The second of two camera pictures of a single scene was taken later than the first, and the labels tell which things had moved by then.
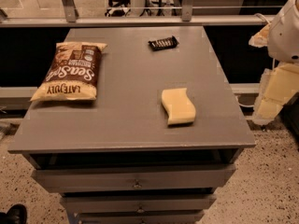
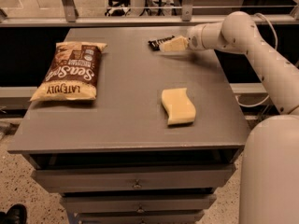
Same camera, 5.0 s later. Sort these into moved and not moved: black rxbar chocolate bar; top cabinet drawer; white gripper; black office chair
Moved: white gripper
Not moved: top cabinet drawer; black rxbar chocolate bar; black office chair
